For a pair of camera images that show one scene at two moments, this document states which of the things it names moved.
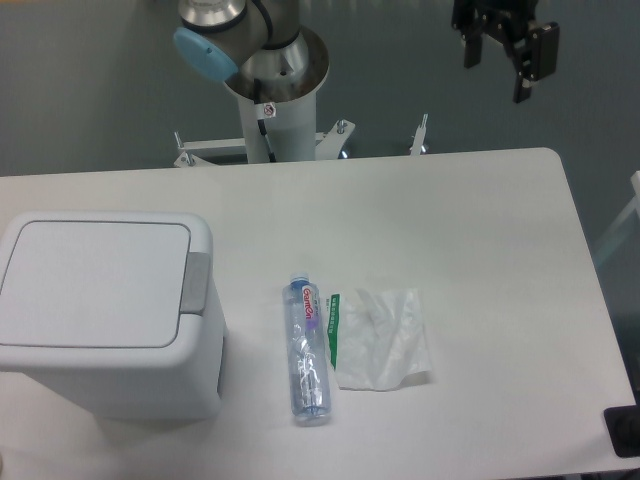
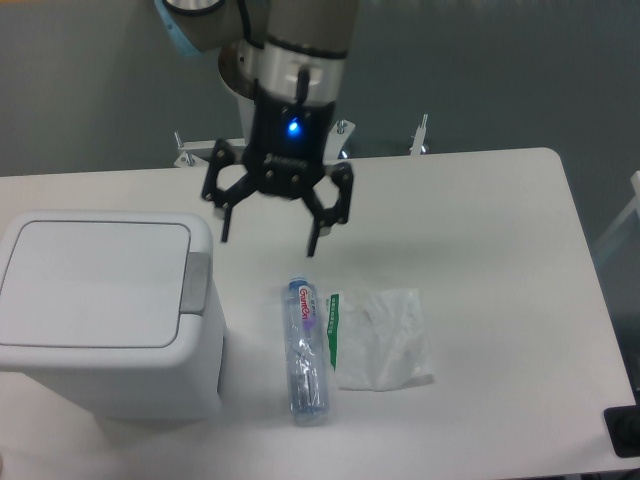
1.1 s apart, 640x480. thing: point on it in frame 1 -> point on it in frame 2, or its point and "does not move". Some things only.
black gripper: x=508 y=20 -> x=288 y=144
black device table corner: x=624 y=426 does not move
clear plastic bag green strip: x=377 y=337 does not move
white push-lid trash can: x=122 y=312 does not move
